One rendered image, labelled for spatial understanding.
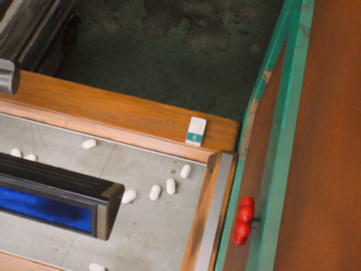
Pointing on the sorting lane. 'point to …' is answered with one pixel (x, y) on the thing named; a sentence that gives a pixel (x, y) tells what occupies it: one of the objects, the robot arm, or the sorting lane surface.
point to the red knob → (244, 221)
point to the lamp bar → (58, 197)
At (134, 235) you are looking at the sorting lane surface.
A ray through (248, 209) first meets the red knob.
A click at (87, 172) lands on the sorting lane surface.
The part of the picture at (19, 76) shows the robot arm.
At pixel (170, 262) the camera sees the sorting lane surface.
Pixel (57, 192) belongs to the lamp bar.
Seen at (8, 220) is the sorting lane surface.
